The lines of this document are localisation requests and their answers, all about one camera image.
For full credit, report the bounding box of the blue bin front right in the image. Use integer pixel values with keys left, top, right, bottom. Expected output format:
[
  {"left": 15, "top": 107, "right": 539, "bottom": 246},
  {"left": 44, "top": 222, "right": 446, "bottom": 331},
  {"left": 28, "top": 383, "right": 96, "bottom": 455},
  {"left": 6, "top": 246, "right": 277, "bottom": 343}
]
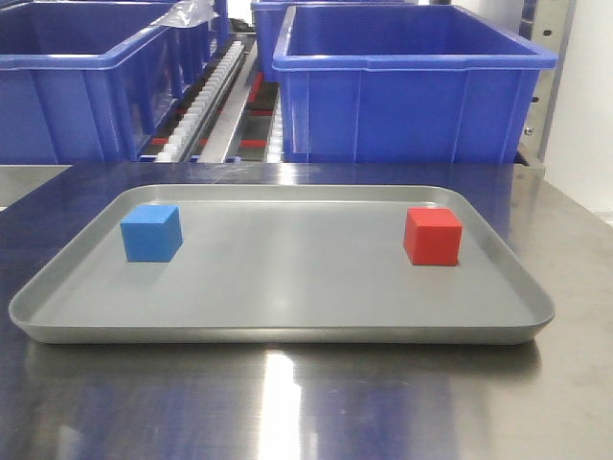
[{"left": 273, "top": 4, "right": 557, "bottom": 164}]

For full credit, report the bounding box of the clear plastic bag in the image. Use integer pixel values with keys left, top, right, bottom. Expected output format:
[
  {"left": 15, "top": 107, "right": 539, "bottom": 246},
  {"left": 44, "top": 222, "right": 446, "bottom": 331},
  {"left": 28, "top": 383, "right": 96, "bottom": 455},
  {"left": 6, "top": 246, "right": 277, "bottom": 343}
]
[{"left": 153, "top": 0, "right": 218, "bottom": 29}]

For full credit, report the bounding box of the blue foam cube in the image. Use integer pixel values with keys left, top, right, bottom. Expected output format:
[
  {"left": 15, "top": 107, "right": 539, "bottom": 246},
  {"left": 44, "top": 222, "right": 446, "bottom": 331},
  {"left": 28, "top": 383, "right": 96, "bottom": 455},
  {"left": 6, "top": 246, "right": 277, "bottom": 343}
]
[{"left": 120, "top": 204, "right": 183, "bottom": 263}]

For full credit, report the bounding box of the blue bin rear left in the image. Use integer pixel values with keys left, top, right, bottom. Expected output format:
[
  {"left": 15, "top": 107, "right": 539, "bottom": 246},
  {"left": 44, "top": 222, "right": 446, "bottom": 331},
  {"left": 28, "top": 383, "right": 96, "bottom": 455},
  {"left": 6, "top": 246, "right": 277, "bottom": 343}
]
[{"left": 177, "top": 0, "right": 230, "bottom": 94}]

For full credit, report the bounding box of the red foam cube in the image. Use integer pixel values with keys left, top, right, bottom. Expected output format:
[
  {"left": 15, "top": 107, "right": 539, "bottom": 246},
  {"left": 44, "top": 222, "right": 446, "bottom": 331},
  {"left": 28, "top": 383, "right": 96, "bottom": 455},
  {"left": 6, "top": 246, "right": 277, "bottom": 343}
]
[{"left": 403, "top": 207, "right": 463, "bottom": 266}]

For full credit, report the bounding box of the white roller track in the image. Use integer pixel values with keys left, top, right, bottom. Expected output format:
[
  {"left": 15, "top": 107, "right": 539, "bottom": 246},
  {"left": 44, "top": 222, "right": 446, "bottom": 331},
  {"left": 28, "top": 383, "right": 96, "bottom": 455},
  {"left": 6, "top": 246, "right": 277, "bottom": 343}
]
[{"left": 155, "top": 40, "right": 245, "bottom": 163}]

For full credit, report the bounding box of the grey plastic tray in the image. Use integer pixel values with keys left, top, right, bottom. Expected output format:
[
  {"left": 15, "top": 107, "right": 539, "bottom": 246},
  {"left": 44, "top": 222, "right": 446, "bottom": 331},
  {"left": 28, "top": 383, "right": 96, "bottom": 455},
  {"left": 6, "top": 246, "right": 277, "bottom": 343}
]
[{"left": 9, "top": 184, "right": 555, "bottom": 345}]

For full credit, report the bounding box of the blue bin front left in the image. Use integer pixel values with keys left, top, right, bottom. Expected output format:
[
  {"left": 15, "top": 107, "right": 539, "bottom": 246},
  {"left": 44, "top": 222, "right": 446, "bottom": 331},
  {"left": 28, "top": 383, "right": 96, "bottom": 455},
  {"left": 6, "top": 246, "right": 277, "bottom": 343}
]
[{"left": 0, "top": 1, "right": 179, "bottom": 165}]

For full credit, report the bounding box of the steel shelf upright post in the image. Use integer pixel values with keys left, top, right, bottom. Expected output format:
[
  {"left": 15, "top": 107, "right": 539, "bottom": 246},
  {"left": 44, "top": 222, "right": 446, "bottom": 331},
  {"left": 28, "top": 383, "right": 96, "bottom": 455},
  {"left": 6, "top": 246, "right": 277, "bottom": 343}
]
[{"left": 518, "top": 0, "right": 576, "bottom": 175}]

